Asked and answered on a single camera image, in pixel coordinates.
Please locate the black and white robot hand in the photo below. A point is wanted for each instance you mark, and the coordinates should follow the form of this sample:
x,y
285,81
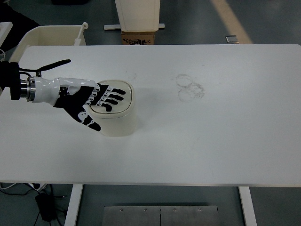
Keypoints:
x,y
73,94

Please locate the cream desktop trash can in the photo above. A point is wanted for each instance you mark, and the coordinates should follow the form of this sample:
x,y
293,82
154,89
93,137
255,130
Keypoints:
x,y
121,120

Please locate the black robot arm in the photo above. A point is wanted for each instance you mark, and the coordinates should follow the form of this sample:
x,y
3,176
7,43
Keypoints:
x,y
18,80

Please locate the cream plastic bin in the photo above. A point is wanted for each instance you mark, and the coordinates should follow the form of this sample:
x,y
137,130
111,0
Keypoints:
x,y
51,35

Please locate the white table foot bar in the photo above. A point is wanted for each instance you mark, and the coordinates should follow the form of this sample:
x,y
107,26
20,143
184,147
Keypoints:
x,y
110,27

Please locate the brown cardboard box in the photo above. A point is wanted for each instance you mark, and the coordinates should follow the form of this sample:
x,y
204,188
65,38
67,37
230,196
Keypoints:
x,y
138,38

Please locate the white left table leg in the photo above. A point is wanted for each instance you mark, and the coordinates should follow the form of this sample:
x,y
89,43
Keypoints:
x,y
74,204

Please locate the white table leg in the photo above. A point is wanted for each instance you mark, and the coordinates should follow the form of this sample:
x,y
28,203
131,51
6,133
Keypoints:
x,y
74,204
247,206

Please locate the white table at left edge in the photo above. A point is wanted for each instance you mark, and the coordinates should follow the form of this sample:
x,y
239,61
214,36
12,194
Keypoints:
x,y
5,28

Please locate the black power adapter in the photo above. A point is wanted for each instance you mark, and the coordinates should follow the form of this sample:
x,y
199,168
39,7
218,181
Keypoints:
x,y
46,206

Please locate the metal floor socket plate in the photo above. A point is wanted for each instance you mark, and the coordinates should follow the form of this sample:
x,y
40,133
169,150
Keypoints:
x,y
232,39

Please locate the white right table leg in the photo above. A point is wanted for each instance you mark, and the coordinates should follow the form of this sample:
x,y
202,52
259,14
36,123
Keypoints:
x,y
247,206

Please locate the metal base plate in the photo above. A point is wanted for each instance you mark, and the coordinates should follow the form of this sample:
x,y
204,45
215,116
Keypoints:
x,y
161,216

